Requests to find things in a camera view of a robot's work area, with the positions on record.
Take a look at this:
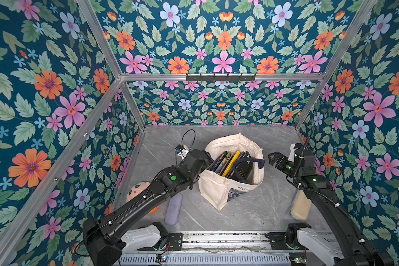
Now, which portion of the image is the plush doll toy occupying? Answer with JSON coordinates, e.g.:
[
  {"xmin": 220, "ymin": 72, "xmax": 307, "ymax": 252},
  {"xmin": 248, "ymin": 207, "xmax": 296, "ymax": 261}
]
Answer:
[{"xmin": 126, "ymin": 182, "xmax": 150, "ymax": 202}]

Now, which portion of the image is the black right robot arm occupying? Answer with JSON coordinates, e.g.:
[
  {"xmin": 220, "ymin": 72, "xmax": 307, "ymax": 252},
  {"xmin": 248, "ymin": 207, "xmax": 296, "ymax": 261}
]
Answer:
[{"xmin": 268, "ymin": 144, "xmax": 394, "ymax": 266}]

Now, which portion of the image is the purple pouch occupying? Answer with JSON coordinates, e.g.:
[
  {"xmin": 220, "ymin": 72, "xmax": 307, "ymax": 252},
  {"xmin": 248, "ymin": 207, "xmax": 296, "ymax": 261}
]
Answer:
[{"xmin": 165, "ymin": 194, "xmax": 183, "ymax": 226}]

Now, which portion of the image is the yellow spine book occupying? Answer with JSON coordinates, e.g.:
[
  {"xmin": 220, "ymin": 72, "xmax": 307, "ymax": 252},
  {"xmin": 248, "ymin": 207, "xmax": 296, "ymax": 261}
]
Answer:
[{"xmin": 222, "ymin": 151, "xmax": 241, "ymax": 177}]

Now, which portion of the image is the dark striped book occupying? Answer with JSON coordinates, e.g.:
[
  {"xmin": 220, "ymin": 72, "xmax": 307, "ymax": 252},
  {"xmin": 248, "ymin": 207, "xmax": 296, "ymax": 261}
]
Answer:
[{"xmin": 207, "ymin": 151, "xmax": 228, "ymax": 172}]

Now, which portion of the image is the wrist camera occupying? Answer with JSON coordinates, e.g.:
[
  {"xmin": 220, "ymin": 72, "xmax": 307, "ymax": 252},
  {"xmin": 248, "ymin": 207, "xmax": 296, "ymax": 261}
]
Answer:
[
  {"xmin": 288, "ymin": 144, "xmax": 297, "ymax": 162},
  {"xmin": 175, "ymin": 144, "xmax": 189, "ymax": 160}
]

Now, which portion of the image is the black book gold title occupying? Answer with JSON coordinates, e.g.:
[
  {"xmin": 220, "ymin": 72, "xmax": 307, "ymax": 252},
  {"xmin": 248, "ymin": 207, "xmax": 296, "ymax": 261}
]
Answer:
[{"xmin": 234, "ymin": 158, "xmax": 254, "ymax": 184}]

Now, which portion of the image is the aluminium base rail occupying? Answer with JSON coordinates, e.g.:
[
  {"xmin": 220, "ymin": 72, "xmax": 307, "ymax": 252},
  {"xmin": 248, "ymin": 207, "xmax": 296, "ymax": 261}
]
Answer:
[{"xmin": 96, "ymin": 231, "xmax": 346, "ymax": 266}]

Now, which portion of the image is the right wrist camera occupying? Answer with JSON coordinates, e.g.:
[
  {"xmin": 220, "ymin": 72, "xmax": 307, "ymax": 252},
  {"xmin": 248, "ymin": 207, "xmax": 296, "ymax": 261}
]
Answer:
[{"xmin": 288, "ymin": 144, "xmax": 297, "ymax": 162}]

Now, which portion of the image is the beige pouch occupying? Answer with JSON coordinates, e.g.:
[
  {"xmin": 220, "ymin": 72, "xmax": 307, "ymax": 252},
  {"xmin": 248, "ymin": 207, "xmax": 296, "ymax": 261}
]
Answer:
[{"xmin": 289, "ymin": 190, "xmax": 312, "ymax": 221}]

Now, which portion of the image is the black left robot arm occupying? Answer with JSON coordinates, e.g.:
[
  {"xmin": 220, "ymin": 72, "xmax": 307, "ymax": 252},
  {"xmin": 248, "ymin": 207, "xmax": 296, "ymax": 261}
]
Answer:
[{"xmin": 83, "ymin": 149, "xmax": 213, "ymax": 266}]

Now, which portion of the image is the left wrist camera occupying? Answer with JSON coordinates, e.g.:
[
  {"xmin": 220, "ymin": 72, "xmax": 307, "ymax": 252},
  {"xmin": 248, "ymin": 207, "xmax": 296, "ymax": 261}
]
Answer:
[{"xmin": 175, "ymin": 144, "xmax": 189, "ymax": 160}]

